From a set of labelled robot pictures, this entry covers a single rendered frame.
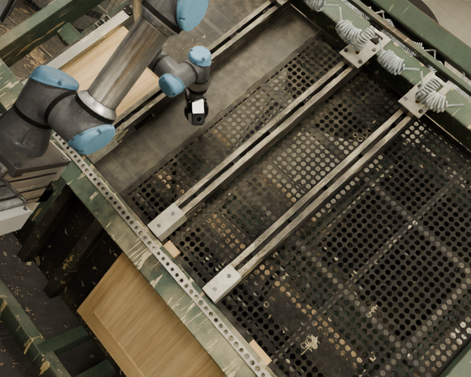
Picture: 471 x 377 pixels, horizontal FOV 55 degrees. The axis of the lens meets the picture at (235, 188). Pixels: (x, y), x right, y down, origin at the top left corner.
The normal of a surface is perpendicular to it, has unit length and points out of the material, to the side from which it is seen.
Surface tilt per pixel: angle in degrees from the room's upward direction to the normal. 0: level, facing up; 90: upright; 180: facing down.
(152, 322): 90
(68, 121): 84
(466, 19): 90
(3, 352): 0
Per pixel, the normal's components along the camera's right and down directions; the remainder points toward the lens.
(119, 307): -0.41, 0.04
